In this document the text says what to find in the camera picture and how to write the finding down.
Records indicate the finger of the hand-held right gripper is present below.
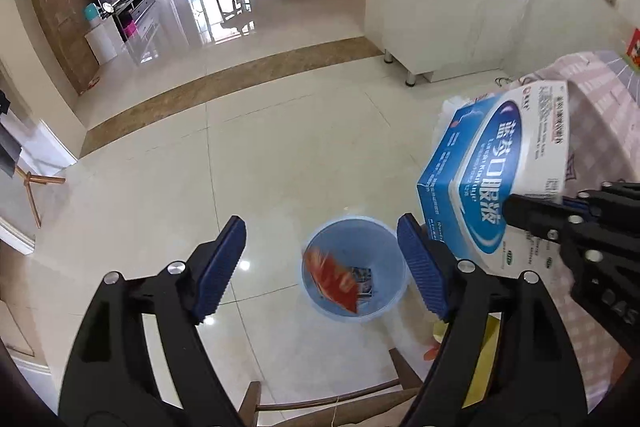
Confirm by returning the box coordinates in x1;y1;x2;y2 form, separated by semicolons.
502;193;572;242
562;180;640;222

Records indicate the wooden floor stand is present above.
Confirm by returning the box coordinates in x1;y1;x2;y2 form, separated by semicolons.
14;164;67;229

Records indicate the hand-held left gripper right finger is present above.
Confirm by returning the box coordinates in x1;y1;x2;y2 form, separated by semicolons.
396;213;588;427

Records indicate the brown wooden chair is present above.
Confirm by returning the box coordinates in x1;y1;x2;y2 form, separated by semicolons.
238;346;427;427

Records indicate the red gift box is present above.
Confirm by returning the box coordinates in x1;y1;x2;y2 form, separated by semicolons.
625;28;640;74

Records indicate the small printed packet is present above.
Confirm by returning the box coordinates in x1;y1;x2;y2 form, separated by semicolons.
351;266;376;302

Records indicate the red snack packet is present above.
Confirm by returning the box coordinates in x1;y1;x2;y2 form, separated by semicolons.
305;247;362;314

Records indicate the white bin teal lid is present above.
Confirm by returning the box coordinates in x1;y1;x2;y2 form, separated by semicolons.
81;4;119;64

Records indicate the blue plastic trash bin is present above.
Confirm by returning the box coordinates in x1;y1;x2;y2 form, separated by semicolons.
300;216;409;326

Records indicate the yellow bag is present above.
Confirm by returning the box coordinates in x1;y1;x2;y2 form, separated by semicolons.
431;313;502;414

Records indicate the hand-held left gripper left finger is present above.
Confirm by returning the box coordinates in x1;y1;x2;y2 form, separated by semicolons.
59;215;248;427

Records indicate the dark tv stand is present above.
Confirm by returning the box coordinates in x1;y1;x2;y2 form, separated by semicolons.
110;0;159;42

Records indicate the pink grey checked tablecloth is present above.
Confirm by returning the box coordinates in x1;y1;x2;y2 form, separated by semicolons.
434;51;640;414

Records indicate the blue white medicine box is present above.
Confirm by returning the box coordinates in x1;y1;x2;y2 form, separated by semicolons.
416;79;571;275

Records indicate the dark cloth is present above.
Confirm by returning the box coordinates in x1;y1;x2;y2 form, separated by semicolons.
0;86;24;178

